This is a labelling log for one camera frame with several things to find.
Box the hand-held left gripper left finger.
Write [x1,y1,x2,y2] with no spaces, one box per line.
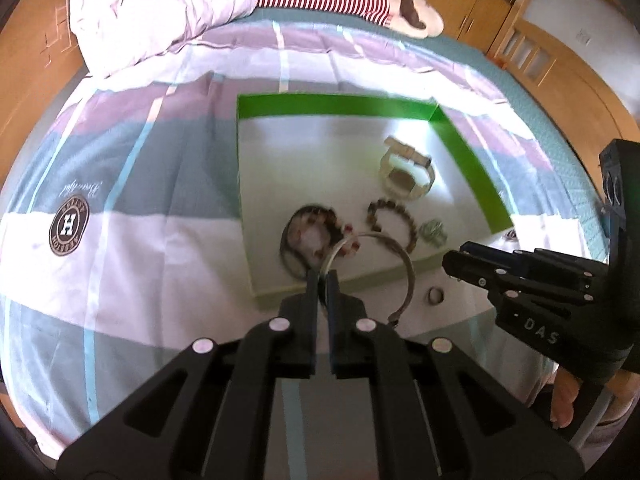
[56,270,321,480]

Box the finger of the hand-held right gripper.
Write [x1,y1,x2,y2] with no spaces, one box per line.
[459,241,610,283]
[442,251,598,311]

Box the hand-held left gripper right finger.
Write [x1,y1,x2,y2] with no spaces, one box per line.
[327,270,586,480]

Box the green stone ring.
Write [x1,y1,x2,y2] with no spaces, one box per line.
[419,219,447,245]

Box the silver bangle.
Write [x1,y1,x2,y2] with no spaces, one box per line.
[322,232,417,326]

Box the olive brown bead bracelet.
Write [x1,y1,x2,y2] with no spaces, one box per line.
[367,199,421,253]

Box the pink bead bracelet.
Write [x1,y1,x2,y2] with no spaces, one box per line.
[292,210,341,261]

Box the green cardboard box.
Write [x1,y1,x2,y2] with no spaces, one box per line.
[235,92,515,311]

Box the person's right hand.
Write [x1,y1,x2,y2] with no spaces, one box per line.
[550,367,581,429]

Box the black wristwatch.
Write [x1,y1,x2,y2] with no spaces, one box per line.
[280,204,346,278]

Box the white wristwatch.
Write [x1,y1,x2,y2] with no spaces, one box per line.
[378,135,436,201]

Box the pink grey printed bedsheet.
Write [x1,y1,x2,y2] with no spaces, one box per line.
[0,7,608,461]

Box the wooden door with glass panes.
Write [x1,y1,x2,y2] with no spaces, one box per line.
[487,0,640,161]

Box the wooden panel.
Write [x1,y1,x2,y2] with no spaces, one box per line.
[0,0,96,181]

